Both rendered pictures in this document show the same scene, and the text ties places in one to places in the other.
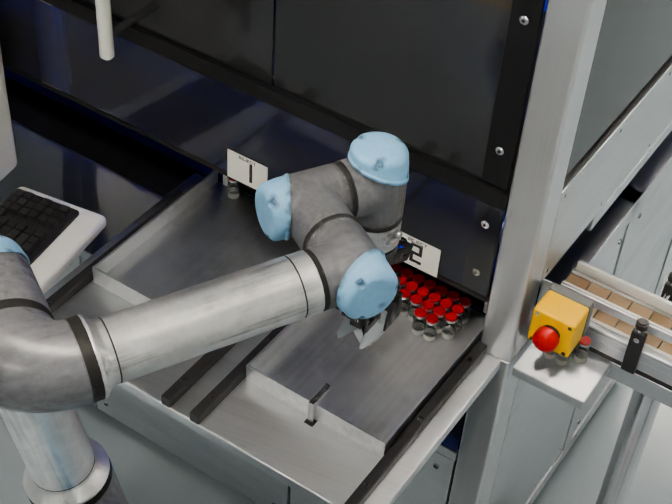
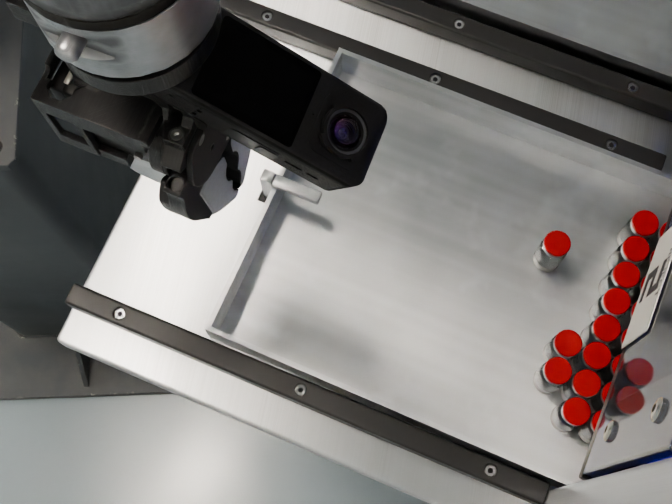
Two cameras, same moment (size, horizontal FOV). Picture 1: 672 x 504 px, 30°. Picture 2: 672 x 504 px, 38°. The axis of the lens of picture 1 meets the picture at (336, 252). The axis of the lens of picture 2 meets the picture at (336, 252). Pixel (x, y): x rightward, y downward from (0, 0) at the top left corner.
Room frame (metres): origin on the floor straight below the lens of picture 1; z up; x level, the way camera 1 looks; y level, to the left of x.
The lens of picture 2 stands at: (1.28, -0.27, 1.65)
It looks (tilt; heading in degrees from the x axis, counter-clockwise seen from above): 74 degrees down; 85
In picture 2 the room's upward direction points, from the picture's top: 3 degrees counter-clockwise
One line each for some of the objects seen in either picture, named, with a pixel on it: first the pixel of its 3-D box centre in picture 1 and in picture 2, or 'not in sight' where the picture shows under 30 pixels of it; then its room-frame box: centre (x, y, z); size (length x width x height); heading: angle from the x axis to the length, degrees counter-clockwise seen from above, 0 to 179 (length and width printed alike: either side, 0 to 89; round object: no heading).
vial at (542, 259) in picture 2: not in sight; (551, 251); (1.47, -0.07, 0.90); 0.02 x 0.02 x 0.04
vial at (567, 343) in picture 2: (419, 321); (562, 348); (1.46, -0.15, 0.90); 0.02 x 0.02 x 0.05
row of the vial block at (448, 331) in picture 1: (409, 305); (604, 320); (1.49, -0.13, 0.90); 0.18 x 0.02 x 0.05; 59
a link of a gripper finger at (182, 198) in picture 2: (384, 304); (191, 170); (1.22, -0.07, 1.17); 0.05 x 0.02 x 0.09; 59
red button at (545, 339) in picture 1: (547, 337); not in sight; (1.36, -0.34, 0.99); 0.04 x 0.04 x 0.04; 59
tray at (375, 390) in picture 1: (373, 346); (471, 269); (1.40, -0.07, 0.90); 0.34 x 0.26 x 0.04; 149
